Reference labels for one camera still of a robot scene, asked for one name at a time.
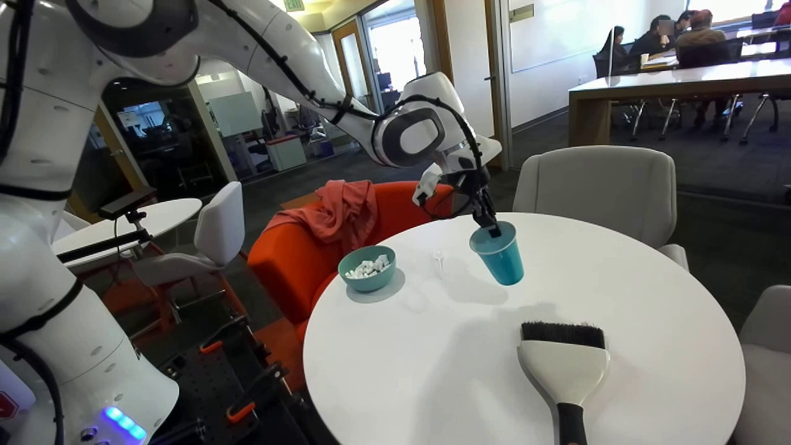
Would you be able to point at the teal green bowl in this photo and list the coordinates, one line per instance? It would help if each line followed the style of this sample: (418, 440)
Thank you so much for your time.
(372, 283)

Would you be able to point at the white foam pieces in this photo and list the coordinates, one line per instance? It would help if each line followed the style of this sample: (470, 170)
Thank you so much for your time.
(369, 268)

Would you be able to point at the seated person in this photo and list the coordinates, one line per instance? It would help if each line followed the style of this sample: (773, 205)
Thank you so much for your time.
(702, 44)

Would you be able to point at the white brush with black bristles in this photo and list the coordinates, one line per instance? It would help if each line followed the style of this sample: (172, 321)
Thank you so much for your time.
(566, 363)

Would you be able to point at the white chair at left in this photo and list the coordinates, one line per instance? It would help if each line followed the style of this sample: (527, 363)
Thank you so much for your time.
(215, 242)

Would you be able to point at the small white side table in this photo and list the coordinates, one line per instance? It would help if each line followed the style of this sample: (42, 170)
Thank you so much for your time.
(123, 233)

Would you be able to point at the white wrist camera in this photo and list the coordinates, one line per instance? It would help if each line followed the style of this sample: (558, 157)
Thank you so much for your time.
(425, 186)

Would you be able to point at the long wooden table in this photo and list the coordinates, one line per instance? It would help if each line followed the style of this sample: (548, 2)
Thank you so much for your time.
(589, 103)

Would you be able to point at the grey chair behind table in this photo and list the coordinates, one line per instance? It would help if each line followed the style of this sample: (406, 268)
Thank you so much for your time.
(626, 187)

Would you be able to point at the grey chair at right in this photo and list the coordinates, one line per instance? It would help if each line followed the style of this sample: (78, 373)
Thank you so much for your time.
(767, 352)

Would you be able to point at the orange-red cloth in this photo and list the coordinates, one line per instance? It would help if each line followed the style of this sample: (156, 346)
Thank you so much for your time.
(343, 211)

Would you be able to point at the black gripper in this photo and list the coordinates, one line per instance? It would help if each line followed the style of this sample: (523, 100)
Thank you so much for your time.
(484, 205)

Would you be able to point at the orange armchair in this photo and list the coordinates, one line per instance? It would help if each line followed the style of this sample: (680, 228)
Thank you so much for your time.
(294, 268)

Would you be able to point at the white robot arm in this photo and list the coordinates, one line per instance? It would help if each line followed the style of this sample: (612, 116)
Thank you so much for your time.
(71, 372)

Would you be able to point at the light blue plastic cup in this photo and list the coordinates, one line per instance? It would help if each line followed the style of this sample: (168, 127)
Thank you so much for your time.
(500, 253)

